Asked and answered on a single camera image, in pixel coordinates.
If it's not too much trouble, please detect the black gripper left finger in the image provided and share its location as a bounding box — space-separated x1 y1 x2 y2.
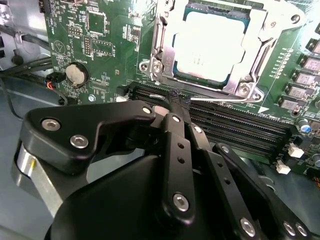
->
11 91 198 228

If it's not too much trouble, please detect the metal socket cover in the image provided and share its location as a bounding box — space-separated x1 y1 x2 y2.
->
152 0 278 97

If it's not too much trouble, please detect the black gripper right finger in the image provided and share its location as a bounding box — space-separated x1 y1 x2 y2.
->
179 98 314 240

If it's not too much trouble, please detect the metal wire locking lever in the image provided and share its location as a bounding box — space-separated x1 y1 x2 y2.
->
149 92 265 104

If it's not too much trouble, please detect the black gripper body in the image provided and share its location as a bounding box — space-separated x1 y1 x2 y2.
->
50 154 241 240

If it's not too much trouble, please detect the silver CPU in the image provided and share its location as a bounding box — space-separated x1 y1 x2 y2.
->
173 4 252 83

